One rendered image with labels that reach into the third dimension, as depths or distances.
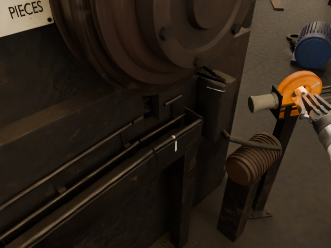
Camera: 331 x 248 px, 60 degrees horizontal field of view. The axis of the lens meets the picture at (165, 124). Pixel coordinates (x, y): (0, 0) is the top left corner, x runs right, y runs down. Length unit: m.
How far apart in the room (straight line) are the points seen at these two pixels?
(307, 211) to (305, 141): 0.55
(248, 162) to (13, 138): 0.73
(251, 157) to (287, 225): 0.61
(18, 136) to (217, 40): 0.46
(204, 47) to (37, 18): 0.32
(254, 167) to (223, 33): 0.55
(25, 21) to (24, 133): 0.22
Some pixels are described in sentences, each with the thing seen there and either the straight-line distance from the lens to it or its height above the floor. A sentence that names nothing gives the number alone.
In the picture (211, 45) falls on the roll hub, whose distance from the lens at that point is 0.62.
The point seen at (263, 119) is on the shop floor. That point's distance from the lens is 2.14.
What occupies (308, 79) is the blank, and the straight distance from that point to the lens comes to 1.10.
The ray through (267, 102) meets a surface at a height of 0.69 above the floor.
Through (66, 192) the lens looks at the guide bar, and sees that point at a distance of 0.77.
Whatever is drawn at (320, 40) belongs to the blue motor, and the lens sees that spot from 2.73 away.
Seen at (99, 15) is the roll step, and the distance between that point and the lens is 0.50.
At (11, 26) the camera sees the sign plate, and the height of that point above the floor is 1.07.
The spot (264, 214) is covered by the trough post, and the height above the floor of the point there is 0.01.
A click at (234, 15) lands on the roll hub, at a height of 1.06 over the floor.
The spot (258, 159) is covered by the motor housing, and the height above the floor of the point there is 0.52.
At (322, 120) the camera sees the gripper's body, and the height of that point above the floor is 0.72.
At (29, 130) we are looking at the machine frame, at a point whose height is 0.87.
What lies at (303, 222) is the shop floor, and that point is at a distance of 1.63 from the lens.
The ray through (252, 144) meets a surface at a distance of 1.05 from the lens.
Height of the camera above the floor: 1.27
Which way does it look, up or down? 40 degrees down
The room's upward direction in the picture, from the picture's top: straight up
